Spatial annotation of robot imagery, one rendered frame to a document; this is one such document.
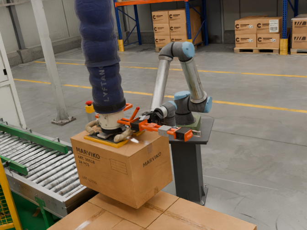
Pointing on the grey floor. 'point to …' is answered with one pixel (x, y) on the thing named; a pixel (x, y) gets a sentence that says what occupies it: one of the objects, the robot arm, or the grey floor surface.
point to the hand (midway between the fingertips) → (141, 125)
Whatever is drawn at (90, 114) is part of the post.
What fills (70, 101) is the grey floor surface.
